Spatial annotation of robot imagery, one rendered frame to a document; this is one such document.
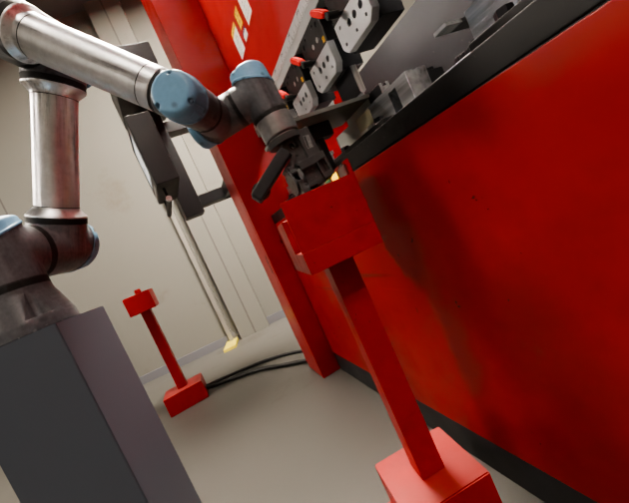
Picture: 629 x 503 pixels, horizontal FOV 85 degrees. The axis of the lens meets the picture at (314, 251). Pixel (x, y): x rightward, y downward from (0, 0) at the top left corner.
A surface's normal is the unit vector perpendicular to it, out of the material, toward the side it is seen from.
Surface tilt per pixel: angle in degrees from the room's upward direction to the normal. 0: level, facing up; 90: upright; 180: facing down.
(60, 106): 112
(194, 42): 90
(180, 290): 90
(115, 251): 90
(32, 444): 90
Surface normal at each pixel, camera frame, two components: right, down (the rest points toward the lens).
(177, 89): -0.11, 0.14
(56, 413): 0.14, 0.01
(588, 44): -0.86, 0.40
